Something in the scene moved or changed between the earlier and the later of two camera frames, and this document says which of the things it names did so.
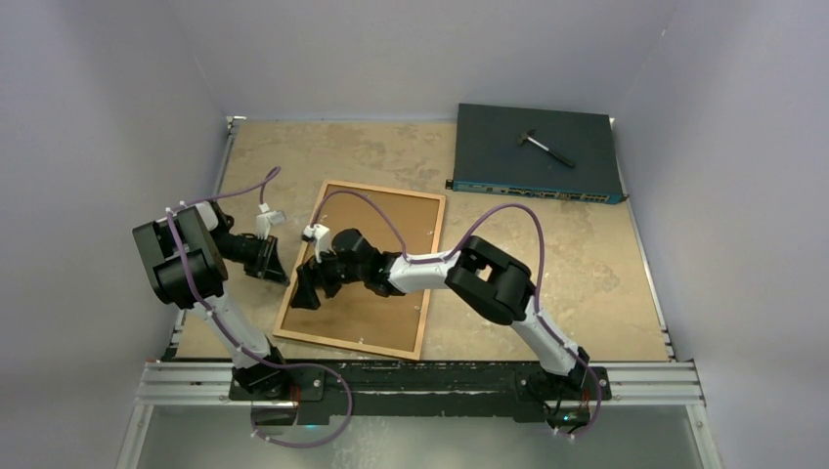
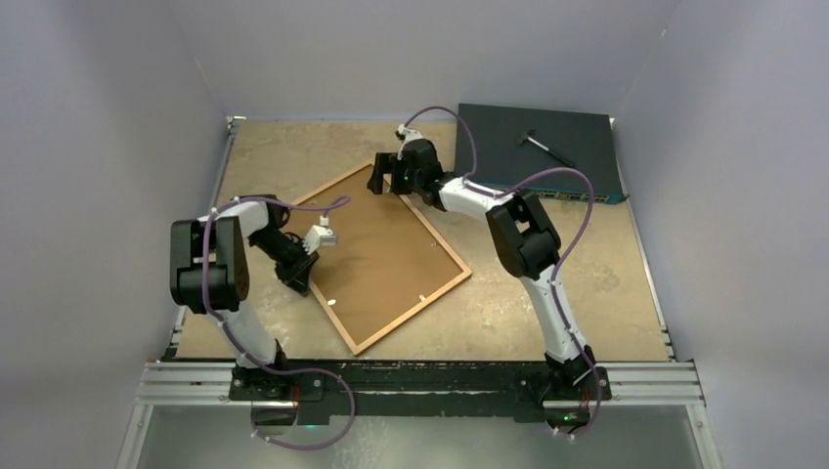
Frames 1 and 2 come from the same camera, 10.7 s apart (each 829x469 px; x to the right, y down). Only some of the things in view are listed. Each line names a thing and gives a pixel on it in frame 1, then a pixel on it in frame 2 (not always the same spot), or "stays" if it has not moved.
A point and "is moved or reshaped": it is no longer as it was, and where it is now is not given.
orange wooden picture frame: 278,333 → 411,315
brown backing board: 354,313 is moved or reshaped
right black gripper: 307,295 → 386,164
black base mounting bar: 315,392 stays
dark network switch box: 489,158 stays
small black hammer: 525,136 stays
